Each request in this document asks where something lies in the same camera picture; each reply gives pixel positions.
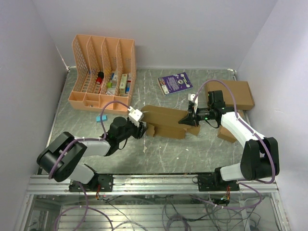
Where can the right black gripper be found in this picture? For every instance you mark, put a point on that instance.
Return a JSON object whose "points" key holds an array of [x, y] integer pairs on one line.
{"points": [[191, 118]]}

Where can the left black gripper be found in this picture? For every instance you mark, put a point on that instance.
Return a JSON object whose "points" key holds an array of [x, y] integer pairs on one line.
{"points": [[139, 132]]}

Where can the brown cardboard box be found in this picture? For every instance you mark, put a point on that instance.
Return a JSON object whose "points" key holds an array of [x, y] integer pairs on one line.
{"points": [[164, 122]]}

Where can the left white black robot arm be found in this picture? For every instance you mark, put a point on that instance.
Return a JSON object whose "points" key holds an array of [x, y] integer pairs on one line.
{"points": [[62, 157]]}

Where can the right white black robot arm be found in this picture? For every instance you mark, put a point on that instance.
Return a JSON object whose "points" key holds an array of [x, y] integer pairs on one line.
{"points": [[260, 158]]}

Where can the small folded cardboard box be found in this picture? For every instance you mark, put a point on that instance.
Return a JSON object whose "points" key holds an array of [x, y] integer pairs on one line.
{"points": [[225, 134]]}

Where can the large folded cardboard box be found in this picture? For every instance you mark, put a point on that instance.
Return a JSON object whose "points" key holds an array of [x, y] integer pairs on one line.
{"points": [[240, 89]]}

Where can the blue block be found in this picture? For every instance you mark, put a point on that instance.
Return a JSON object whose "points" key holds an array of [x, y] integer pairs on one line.
{"points": [[102, 118]]}

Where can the purple book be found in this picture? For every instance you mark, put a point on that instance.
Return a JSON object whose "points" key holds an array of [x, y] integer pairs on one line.
{"points": [[174, 83]]}

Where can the white green carton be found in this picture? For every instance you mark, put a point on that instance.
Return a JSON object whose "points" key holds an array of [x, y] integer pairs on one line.
{"points": [[123, 84]]}

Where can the green cube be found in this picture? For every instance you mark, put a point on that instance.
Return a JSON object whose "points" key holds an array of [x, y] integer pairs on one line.
{"points": [[109, 84]]}

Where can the red black bottle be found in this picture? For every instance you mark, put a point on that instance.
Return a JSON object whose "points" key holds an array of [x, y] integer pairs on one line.
{"points": [[100, 77]]}

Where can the pink plastic file organizer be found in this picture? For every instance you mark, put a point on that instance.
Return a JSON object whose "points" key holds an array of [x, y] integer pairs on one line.
{"points": [[114, 57]]}

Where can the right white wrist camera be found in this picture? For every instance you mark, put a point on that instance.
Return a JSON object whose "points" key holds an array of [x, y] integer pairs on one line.
{"points": [[193, 101]]}

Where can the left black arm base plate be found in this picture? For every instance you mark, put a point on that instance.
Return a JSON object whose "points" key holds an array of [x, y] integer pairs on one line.
{"points": [[99, 183]]}

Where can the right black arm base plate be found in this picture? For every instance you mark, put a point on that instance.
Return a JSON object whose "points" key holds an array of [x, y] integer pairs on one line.
{"points": [[209, 182]]}

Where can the aluminium rail frame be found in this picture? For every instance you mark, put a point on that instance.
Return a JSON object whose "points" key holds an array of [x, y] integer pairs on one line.
{"points": [[148, 185]]}

